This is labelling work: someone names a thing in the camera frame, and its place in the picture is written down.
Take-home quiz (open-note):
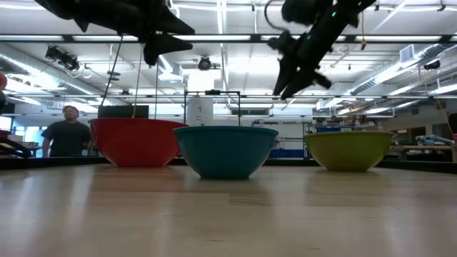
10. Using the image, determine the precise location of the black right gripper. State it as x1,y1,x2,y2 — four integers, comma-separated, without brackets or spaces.
273,35,333,101

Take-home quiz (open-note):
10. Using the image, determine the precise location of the white cylindrical tank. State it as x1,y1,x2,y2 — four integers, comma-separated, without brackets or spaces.
186,96,214,127

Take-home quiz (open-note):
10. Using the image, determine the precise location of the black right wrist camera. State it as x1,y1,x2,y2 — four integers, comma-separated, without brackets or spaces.
267,30,298,53

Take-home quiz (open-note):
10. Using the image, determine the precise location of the black round ceiling fixture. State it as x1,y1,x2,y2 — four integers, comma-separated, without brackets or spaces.
197,56,213,71

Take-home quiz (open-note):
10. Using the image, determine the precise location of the dark monitor screen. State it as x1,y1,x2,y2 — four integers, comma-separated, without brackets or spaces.
97,104,150,119

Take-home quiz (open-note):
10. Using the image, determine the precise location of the black chair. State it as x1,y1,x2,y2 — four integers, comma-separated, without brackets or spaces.
0,129,34,158

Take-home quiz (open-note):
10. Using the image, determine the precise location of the nested rainbow bowls stack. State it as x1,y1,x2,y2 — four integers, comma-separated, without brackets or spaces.
88,118,189,168

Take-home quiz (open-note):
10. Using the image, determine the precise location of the black overhead frame bar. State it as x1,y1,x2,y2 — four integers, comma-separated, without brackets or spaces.
0,34,457,44

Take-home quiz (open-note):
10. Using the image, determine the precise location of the yellow-green bowl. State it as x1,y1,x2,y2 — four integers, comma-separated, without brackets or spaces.
303,131,394,173

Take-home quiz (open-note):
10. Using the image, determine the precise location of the teal bowl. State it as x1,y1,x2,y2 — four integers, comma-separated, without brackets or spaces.
173,125,279,180

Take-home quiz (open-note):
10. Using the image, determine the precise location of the person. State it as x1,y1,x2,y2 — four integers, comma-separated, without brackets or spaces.
41,105,94,158

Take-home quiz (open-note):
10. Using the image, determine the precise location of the black table frame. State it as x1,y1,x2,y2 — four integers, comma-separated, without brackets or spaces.
0,156,457,175

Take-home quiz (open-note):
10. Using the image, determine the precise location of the blue storage bin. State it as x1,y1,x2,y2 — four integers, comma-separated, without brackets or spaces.
269,148,308,159

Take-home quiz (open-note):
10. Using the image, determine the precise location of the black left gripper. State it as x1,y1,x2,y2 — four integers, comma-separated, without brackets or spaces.
117,0,196,67

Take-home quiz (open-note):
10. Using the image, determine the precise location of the hanging yellow cable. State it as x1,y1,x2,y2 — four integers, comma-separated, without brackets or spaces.
359,10,368,51

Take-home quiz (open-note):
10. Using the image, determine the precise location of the wooden side table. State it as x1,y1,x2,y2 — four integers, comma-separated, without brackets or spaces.
390,144,457,163

